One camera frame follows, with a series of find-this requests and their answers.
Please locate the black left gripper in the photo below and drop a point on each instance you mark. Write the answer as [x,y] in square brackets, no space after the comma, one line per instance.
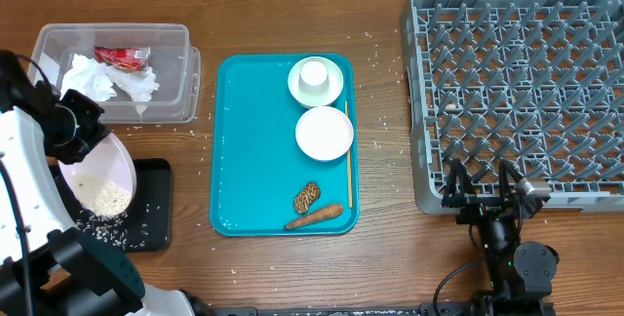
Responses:
[94,129]

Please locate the pile of rice grains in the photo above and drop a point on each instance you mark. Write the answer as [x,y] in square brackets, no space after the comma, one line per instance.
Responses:
[142,227]

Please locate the clear plastic waste bin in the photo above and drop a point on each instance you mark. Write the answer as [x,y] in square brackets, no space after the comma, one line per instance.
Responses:
[174,61]

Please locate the grey dishwasher rack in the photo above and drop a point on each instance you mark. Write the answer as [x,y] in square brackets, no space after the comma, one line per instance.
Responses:
[538,83]

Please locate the teal plastic tray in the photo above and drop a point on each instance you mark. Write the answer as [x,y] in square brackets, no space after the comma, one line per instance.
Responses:
[257,167]

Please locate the orange carrot piece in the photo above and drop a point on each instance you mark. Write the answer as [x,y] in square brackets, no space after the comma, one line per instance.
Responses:
[328,212]

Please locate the white-green bowl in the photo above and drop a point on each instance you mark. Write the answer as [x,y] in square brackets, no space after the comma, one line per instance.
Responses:
[336,83]

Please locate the black waste tray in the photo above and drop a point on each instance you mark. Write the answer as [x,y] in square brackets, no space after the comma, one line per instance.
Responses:
[154,182]

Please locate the brown patterned cookie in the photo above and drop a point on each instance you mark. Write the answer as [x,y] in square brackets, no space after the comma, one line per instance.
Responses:
[306,197]

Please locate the wooden chopstick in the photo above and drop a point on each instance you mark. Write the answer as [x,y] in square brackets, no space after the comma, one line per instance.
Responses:
[348,163]

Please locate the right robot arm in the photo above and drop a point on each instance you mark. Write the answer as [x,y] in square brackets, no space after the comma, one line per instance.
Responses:
[520,273]

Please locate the large white plate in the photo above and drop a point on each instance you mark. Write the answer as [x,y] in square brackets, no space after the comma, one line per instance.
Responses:
[105,182]

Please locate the white cup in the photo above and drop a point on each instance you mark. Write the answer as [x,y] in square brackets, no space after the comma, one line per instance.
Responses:
[313,79]

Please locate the small pink bowl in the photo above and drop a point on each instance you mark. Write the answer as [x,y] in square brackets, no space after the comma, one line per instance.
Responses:
[324,133]

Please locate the white tissue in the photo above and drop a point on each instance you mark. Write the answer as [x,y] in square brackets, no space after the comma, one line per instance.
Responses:
[138,85]
[88,77]

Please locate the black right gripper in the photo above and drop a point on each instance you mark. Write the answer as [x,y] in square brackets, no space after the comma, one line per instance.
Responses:
[479,206]

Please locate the crumpled white tissue in bin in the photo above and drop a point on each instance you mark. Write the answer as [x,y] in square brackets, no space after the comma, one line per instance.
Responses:
[88,77]

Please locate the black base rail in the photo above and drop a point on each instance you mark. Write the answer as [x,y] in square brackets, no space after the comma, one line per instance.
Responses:
[341,311]

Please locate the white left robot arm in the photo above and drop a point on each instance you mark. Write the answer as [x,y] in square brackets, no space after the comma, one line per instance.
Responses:
[49,266]

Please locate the red snack wrapper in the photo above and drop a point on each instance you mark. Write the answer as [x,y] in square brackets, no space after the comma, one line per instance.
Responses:
[129,59]

